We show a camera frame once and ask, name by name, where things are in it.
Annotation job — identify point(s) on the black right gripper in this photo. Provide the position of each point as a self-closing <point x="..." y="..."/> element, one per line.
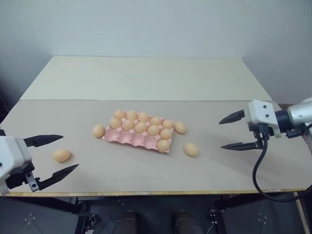
<point x="261" y="134"/>

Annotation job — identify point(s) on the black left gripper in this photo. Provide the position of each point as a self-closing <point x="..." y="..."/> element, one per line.
<point x="20" y="175"/>

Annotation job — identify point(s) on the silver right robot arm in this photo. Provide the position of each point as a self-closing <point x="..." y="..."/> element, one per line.
<point x="299" y="114"/>

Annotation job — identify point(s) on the pink egg tray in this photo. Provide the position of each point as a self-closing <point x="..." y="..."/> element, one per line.
<point x="129" y="138"/>

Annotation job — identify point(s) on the tan egg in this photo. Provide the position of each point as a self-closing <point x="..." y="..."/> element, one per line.
<point x="98" y="130"/>
<point x="191" y="149"/>
<point x="156" y="120"/>
<point x="115" y="123"/>
<point x="128" y="125"/>
<point x="163" y="145"/>
<point x="140" y="127"/>
<point x="143" y="117"/>
<point x="166" y="133"/>
<point x="120" y="114"/>
<point x="180" y="127"/>
<point x="61" y="155"/>
<point x="153" y="130"/>
<point x="167" y="123"/>
<point x="132" y="115"/>

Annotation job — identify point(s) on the dark brown rounded shape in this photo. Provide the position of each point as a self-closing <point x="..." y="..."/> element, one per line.
<point x="126" y="223"/>
<point x="184" y="223"/>

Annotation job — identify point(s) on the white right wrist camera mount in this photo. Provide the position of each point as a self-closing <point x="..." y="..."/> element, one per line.
<point x="259" y="112"/>

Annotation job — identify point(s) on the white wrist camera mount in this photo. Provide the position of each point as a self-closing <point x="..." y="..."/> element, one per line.
<point x="259" y="112"/>
<point x="13" y="156"/>

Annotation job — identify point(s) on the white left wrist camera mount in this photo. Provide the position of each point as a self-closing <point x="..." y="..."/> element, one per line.
<point x="13" y="156"/>

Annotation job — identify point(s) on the black table frame beam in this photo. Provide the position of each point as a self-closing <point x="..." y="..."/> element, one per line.
<point x="248" y="201"/>
<point x="48" y="204"/>

